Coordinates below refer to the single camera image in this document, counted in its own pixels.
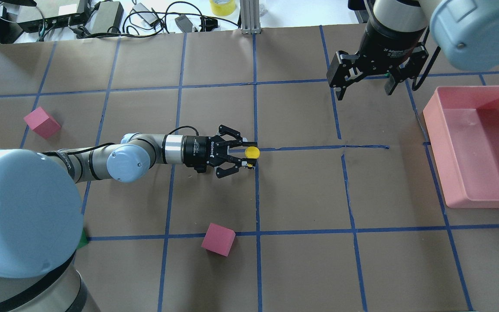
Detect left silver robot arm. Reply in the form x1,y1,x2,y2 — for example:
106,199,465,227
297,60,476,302
0,125,260,312

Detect yellow tape roll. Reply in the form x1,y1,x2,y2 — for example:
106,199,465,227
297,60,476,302
209,0,237,16

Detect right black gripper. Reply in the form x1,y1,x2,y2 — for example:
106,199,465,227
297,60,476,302
326,19,428,101

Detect pink foam cube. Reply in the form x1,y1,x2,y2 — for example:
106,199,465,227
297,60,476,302
23,107,62,140
201,223,236,257

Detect green foam cube centre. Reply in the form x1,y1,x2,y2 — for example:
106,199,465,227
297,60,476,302
76,229,89,250

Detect pink plastic bin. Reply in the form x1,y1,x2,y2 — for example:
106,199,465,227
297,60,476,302
423,85,499,209

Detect black power adapter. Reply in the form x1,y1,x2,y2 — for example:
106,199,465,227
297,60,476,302
88,0,123,34

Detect aluminium frame post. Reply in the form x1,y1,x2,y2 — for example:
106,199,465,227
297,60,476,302
239,0,262,34

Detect pink foam cube far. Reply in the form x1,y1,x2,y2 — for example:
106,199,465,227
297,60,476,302
23,107,62,140

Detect pink foam cube near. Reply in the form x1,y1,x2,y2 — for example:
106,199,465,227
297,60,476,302
201,223,236,257

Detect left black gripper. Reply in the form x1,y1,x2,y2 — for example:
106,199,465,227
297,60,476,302
182,125,258,179

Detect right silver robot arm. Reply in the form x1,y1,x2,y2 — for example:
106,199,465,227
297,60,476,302
326,0,499,100

